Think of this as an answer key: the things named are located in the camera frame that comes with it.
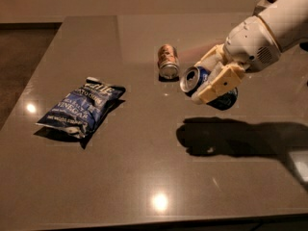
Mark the blue pepsi can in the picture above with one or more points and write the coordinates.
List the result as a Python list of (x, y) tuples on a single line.
[(195, 76)]

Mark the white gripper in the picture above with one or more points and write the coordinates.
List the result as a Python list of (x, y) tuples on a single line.
[(251, 46)]

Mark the brown soda can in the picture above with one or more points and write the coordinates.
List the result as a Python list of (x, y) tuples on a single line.
[(168, 63)]

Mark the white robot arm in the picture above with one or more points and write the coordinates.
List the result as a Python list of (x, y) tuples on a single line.
[(287, 21)]

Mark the blue vinegar chip bag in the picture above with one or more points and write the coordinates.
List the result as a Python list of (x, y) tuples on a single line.
[(81, 111)]

